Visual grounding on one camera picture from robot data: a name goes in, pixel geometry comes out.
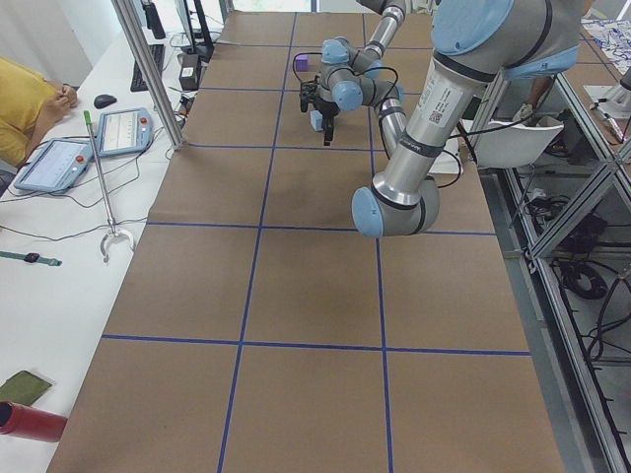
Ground red cylinder bottle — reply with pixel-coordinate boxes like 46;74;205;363
1;401;67;442

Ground purple foam block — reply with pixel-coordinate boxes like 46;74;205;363
294;53;310;72

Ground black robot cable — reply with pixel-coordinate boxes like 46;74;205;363
294;51;526;190

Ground light blue foam block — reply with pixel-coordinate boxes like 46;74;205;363
310;109;323;132

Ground teach pendant tablet far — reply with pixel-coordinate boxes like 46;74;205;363
97;107;153;158

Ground person in yellow shirt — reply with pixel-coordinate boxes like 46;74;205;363
1;56;73;169

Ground reach grabber stick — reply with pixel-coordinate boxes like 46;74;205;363
83;110;136;263

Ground teach pendant tablet near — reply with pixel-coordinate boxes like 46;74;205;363
14;139;94;192

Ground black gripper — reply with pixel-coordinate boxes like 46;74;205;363
315;96;340;146

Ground aluminium frame rack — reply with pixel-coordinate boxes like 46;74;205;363
505;63;630;472

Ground teal smart watch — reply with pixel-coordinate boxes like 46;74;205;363
0;251;62;267

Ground black power adapter box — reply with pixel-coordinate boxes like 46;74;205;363
178;54;201;92

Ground aluminium frame post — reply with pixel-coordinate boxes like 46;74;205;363
111;0;184;151

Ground teach pendant tablet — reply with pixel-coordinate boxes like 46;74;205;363
14;139;94;192
97;107;153;158

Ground black floor cable bundle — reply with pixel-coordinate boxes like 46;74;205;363
549;255;612;302

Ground person's hand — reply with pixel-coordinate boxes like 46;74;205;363
55;84;78;108

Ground black computer mouse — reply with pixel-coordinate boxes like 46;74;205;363
93;94;117;109

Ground black monitor stand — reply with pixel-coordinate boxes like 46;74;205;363
181;0;215;63

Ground black keyboard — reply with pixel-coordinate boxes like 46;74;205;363
129;42;167;94

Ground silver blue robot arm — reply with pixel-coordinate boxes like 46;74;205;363
311;0;584;237

